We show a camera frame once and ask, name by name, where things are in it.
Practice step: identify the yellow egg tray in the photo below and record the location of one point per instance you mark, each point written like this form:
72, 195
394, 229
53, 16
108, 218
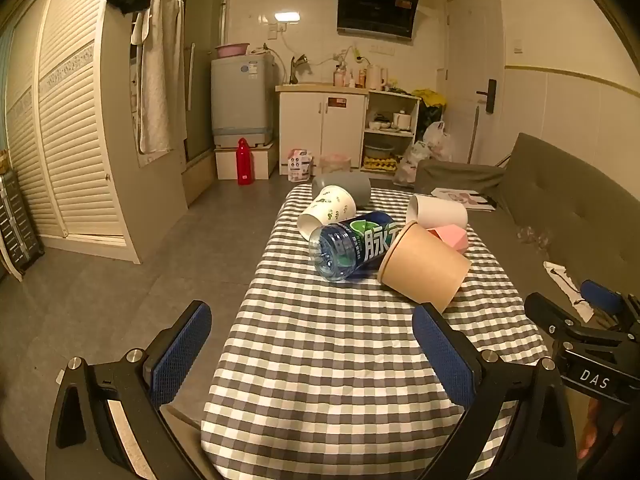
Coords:
380, 162

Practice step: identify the plain white cup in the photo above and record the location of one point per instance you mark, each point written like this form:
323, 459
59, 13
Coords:
440, 211

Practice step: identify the ribbed suitcase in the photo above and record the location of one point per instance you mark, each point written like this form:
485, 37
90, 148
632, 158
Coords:
17, 220

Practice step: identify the white pot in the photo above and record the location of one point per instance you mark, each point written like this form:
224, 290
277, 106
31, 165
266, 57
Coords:
401, 120

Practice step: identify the illustrated book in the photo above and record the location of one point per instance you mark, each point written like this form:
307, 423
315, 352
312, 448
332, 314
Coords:
465, 197

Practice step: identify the clear plastic bag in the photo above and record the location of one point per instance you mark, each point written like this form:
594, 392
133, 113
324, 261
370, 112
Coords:
410, 162

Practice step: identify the white plastic bag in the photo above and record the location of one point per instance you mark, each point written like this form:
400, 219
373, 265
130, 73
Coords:
436, 140

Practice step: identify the grey white checkered tablecloth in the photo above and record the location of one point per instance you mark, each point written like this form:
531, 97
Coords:
325, 360

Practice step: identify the grey cup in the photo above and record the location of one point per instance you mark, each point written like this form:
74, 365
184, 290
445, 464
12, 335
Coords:
347, 187

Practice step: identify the blue plastic bottle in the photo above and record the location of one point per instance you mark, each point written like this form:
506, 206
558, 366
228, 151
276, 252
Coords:
350, 247

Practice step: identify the white kettle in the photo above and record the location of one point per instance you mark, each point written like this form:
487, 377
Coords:
376, 77

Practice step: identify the yellow bag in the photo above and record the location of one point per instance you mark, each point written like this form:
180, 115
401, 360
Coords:
430, 97

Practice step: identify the grey cushion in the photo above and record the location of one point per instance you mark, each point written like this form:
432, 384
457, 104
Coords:
460, 175

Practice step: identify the white printed paper cup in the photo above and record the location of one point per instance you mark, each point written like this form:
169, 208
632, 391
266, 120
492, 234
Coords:
327, 210

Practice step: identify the white louvred wardrobe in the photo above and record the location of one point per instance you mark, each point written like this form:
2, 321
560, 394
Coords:
75, 135

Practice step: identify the pink white bag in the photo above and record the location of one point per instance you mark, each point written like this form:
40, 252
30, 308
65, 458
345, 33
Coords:
300, 165

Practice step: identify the person's right hand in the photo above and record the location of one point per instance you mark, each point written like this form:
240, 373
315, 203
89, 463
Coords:
596, 427

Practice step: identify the pink basin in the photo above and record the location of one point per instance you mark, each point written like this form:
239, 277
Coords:
232, 50

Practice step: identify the clear plastic wrapper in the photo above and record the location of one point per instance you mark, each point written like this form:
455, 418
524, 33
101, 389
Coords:
532, 236

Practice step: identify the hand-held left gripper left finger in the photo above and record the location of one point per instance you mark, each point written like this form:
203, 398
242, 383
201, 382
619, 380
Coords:
180, 355

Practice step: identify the white door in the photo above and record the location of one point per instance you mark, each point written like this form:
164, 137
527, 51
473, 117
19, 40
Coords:
470, 50

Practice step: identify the grey sofa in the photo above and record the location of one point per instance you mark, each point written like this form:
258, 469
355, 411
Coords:
565, 195

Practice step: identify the pink bottle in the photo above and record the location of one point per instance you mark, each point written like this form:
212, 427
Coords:
339, 76

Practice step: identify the brown paper cup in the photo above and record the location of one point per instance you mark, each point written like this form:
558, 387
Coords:
425, 265

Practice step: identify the wall lamp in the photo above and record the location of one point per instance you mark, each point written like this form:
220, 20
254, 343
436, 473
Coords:
286, 18

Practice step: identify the metal faucet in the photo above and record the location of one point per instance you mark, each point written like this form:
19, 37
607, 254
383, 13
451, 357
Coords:
297, 67

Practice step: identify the white open shelf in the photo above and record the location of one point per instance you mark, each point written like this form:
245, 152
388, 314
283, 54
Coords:
416, 120

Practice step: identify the glass shower door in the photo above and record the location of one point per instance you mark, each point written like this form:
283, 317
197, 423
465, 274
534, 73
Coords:
202, 60

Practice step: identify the white hanging towel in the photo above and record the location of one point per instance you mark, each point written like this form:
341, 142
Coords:
160, 70

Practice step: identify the white sink cabinet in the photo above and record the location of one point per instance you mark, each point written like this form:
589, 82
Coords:
320, 125

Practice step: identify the white washing machine stand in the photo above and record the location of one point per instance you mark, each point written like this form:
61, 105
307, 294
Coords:
262, 160

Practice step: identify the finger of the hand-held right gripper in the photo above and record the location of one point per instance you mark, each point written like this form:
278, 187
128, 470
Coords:
547, 312
600, 296

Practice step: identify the black range hood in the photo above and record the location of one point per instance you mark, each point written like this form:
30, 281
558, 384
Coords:
375, 10

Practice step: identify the red bottle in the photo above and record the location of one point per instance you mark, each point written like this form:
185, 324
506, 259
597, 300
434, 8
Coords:
244, 162

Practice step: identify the pink faceted cup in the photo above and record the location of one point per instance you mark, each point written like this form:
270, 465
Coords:
452, 237

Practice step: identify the white paper sheet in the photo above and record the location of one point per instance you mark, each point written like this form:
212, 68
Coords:
567, 282

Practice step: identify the grey washing machine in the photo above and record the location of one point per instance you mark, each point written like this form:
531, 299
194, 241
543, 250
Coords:
240, 100

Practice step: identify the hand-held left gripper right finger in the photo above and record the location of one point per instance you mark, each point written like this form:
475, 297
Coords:
445, 355

